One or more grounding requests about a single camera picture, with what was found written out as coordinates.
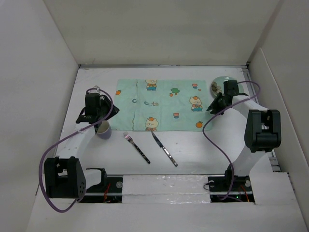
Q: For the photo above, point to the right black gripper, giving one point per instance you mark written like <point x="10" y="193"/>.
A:
<point x="214" y="106"/>

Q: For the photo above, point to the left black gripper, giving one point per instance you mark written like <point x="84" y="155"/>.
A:
<point x="104" y="100"/>

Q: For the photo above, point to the pale green glass plate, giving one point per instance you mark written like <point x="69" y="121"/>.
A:
<point x="217" y="85"/>

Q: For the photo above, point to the purple mug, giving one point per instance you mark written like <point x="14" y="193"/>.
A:
<point x="104" y="131"/>

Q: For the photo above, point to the green cartoon print cloth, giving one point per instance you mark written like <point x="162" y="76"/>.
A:
<point x="161" y="105"/>

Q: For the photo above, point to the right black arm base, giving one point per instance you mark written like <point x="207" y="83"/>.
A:
<point x="218" y="186"/>

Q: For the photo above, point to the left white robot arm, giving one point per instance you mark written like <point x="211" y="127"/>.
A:
<point x="64" y="176"/>

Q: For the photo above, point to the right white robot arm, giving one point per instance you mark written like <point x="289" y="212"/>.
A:
<point x="262" y="132"/>

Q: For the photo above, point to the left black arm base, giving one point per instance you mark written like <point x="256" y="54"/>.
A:
<point x="109" y="190"/>

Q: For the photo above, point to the silver fork dark handle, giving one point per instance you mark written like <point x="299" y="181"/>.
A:
<point x="130" y="140"/>

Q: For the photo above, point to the silver knife dark handle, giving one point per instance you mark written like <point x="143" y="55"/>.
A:
<point x="164" y="149"/>

